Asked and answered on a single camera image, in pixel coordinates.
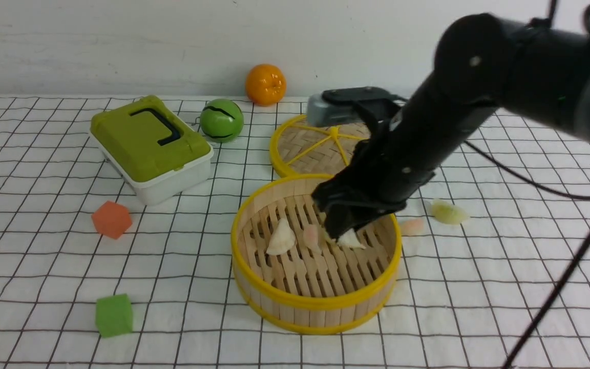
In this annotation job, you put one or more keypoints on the white dumpling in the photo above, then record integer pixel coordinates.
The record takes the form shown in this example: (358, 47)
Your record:
(282, 240)

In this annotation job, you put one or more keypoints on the green foam cube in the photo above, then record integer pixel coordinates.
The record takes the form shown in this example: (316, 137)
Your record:
(114, 316)

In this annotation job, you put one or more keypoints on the orange foam cube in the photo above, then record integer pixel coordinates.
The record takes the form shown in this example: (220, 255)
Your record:
(112, 220)

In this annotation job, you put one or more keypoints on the pale green dumpling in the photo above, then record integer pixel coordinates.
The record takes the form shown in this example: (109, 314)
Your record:
(350, 240)

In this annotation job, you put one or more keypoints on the green toy ball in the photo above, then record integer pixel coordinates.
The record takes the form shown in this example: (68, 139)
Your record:
(221, 120)

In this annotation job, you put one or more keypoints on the green lid white box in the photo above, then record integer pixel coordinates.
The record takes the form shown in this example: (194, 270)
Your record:
(156, 152)

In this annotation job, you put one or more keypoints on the bamboo steamer tray yellow rim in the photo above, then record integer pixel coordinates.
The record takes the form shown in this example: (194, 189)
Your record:
(305, 292)

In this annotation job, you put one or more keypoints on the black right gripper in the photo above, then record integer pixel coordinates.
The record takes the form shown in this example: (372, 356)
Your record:
(394, 163)

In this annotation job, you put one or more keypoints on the pink dumpling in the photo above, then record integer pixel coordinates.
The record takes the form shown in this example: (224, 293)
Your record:
(412, 227)
(311, 238)

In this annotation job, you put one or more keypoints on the woven bamboo steamer lid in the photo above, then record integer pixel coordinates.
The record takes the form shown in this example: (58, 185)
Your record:
(298, 148)

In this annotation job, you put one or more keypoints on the orange toy fruit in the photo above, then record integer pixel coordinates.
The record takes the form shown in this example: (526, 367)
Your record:
(265, 85)

